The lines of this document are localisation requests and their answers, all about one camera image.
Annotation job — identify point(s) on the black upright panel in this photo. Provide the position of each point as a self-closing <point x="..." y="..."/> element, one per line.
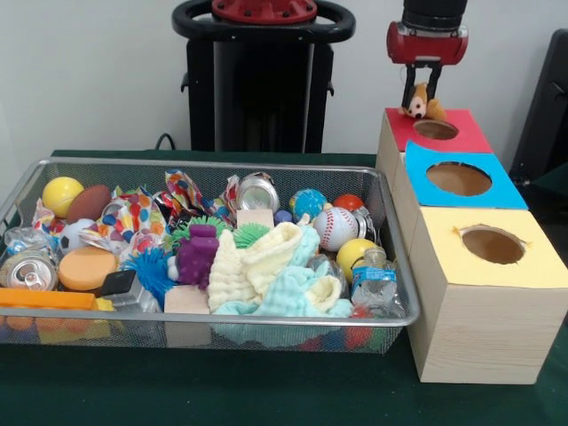
<point x="546" y="111"/>

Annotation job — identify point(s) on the orange toy brick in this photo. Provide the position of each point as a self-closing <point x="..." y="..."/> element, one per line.
<point x="44" y="298"/>

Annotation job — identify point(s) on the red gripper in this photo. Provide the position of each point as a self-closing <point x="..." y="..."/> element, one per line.
<point x="430" y="51"/>

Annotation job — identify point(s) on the dark green side-table cloth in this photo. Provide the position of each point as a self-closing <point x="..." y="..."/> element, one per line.
<point x="554" y="191"/>

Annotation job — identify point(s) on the plain yellow ball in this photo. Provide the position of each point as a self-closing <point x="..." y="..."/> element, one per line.
<point x="63" y="196"/>

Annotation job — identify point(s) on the orange foam disc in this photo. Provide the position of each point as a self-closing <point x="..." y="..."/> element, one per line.
<point x="86" y="268"/>

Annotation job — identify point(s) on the purple knobbly toy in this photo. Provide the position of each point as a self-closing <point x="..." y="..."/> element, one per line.
<point x="197" y="257"/>

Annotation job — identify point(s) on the teal muslin cloth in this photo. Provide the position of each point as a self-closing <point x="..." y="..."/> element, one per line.
<point x="288" y="293"/>

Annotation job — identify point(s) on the wooden three-hole box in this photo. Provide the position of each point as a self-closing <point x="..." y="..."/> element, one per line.
<point x="479" y="328"/>

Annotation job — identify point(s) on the green spiky ball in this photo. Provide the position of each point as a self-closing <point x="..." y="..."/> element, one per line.
<point x="250" y="233"/>

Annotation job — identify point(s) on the brown plush dog toy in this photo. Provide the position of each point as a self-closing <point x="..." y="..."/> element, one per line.
<point x="419" y="101"/>

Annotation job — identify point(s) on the blue spiky ball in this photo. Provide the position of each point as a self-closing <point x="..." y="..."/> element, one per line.
<point x="148" y="270"/>

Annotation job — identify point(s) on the dark green table cloth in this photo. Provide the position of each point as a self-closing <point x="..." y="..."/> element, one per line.
<point x="222" y="390"/>

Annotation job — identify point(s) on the white baseball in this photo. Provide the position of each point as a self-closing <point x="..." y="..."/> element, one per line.
<point x="336" y="228"/>

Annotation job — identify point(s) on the shallow mesh bin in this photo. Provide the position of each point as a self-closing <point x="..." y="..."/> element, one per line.
<point x="266" y="341"/>

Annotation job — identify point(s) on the brown toy football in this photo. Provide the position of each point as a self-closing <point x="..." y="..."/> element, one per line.
<point x="89" y="204"/>

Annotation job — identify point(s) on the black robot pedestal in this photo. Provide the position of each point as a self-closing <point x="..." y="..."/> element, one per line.
<point x="266" y="89"/>

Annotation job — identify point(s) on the yellow ball with black band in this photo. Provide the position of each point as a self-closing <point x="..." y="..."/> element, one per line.
<point x="352" y="253"/>

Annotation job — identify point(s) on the pale yellow muslin cloth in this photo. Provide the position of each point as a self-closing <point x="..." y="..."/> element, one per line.
<point x="257" y="262"/>

